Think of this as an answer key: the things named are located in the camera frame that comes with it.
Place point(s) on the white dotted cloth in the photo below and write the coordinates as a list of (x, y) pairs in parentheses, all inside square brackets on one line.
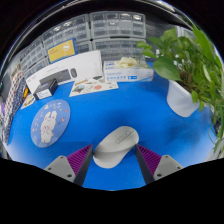
[(13, 90)]

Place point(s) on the small cartoon sticker sheet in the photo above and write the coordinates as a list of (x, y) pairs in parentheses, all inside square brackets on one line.
[(28, 101)]

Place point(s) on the round blue bunny mouse pad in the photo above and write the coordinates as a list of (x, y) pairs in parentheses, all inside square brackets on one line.
[(50, 123)]

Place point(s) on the green plant in white pot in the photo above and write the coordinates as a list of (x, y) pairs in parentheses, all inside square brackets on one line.
[(180, 96)]

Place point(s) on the white and blue glove box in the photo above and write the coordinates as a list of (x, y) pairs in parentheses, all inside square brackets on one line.
[(126, 75)]

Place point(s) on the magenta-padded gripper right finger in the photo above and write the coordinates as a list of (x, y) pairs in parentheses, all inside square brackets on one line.
[(163, 165)]

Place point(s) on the grey computer mouse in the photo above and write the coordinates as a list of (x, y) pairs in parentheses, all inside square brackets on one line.
[(113, 150)]

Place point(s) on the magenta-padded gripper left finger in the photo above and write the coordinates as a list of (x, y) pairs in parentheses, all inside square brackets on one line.
[(63, 166)]

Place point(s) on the large cartoon sticker sheet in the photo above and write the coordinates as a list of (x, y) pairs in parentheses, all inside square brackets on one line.
[(93, 86)]

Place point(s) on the navy dotted cloth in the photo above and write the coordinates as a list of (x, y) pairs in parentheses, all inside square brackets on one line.
[(15, 111)]

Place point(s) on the white keyboard packaging box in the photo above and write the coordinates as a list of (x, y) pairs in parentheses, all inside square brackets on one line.
[(83, 65)]

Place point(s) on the yellow and blue box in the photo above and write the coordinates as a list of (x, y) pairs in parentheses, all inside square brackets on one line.
[(61, 50)]

